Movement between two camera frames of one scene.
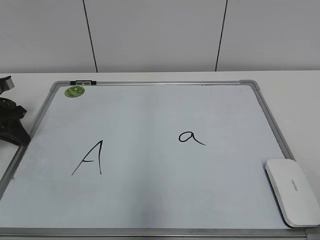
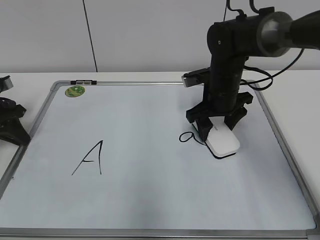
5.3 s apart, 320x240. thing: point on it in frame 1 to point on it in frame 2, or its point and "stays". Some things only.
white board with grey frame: x=148 y=160 stays
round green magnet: x=74 y=91 stays
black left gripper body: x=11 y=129 stays
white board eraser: x=296 y=200 to x=221 y=142
